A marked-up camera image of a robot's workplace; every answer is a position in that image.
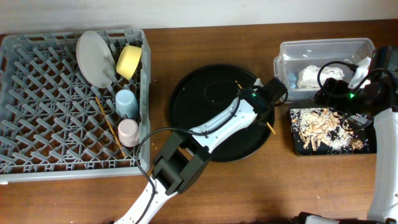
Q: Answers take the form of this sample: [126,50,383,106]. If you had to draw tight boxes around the grey round plate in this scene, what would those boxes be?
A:
[76,31,115,88]

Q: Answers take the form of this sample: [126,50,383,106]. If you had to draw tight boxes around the grey plastic dishwasher rack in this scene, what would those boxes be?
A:
[1,29,151,184]

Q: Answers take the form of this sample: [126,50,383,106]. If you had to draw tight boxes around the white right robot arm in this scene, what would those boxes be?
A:
[313,46,397,223]

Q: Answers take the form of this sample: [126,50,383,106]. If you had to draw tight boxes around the wooden chopstick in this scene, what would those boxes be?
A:
[95,96,126,157]
[234,80,276,134]

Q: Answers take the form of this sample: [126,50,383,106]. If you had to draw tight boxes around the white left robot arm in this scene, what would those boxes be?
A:
[117,78,288,223]

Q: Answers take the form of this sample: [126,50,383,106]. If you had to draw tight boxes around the white paper napkin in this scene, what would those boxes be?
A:
[297,65,345,89]

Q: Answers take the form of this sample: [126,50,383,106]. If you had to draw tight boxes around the light blue plastic cup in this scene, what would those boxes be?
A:
[115,89,139,118]

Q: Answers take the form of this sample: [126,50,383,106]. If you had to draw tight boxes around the blue item in bin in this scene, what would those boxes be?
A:
[287,73,299,89]

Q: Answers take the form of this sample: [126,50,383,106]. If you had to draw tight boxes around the pink plastic cup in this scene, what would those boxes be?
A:
[118,119,139,147]

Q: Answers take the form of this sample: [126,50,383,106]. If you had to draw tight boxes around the clear plastic waste bin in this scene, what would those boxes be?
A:
[274,38,375,103]

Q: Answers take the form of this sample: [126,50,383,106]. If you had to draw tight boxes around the food scraps rice and peanuts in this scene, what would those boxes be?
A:
[290,107,364,153]

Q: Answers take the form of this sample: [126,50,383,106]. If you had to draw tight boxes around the yellow plastic bowl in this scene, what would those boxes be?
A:
[116,45,142,80]

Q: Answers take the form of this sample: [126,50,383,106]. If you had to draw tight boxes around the round black serving tray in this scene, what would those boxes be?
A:
[167,64,272,162]

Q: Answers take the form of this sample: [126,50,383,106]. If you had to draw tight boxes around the black rectangular food-waste tray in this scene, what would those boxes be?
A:
[289,99,377,157]

